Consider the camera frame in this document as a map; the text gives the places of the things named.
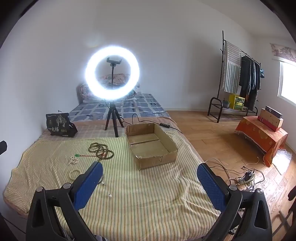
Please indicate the floral window valance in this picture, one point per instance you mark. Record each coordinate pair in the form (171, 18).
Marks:
(284, 52)

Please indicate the blue checkered bed sheet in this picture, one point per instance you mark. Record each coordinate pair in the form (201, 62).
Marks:
(143, 104)

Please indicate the black tripod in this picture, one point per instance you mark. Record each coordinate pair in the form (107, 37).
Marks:
(112, 111)

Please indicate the black power adapter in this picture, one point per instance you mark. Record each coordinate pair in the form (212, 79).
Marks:
(248, 175)

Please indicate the black metal clothes rack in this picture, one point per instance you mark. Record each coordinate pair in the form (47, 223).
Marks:
(212, 99)

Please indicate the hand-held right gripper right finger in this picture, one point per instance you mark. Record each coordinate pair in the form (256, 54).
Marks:
(211, 187)

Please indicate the red flat box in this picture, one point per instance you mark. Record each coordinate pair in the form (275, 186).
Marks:
(268, 125)

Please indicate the dark flat box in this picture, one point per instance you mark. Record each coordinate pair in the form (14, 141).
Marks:
(274, 112)

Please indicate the dark hanging clothes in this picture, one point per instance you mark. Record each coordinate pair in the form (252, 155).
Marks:
(247, 76)

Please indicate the window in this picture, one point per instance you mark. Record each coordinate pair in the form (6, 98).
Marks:
(289, 83)

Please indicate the stack of floral quilts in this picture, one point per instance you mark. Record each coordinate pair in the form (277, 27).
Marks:
(115, 78)

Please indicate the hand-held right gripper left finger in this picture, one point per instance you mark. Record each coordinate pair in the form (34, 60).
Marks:
(89, 185)

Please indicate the black printed bag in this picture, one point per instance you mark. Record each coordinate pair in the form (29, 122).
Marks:
(57, 125)

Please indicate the striped hanging cloth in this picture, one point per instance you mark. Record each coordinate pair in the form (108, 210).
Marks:
(231, 69)

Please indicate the black phone holder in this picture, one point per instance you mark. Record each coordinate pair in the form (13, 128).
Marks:
(113, 60)

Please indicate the orange cloth covered table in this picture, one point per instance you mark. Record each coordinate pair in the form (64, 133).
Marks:
(261, 136)

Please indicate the yellow crate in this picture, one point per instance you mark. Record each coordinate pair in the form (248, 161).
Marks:
(238, 102)

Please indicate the yellow striped blanket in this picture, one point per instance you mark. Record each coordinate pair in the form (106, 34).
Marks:
(138, 197)

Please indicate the pink plaid bed sheet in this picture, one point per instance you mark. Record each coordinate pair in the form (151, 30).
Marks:
(92, 129)

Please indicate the white power strip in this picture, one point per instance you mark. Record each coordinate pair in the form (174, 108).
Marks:
(242, 180)

